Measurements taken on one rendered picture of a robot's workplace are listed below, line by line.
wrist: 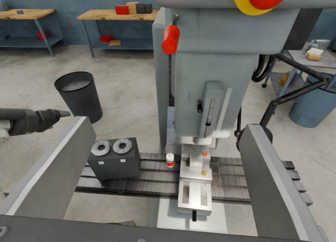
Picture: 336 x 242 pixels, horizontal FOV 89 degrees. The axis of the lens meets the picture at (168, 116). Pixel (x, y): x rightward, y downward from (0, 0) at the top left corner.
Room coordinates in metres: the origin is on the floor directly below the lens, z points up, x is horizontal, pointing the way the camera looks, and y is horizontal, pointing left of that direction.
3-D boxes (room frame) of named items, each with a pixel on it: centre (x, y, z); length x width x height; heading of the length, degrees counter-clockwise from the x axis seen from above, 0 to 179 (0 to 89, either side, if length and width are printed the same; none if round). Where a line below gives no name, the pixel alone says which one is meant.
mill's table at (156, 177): (0.47, -0.08, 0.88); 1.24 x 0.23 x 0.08; 85
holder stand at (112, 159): (0.50, 0.27, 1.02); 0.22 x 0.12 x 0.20; 96
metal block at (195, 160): (0.47, -0.14, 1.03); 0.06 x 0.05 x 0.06; 83
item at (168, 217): (0.47, -0.13, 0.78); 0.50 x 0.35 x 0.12; 175
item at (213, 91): (0.36, -0.12, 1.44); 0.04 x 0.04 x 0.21; 85
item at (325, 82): (0.29, -0.28, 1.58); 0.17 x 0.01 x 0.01; 116
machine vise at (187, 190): (0.44, -0.13, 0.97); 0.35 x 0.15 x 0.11; 173
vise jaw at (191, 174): (0.41, -0.13, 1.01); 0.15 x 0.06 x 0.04; 83
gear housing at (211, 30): (0.51, -0.13, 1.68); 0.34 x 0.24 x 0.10; 175
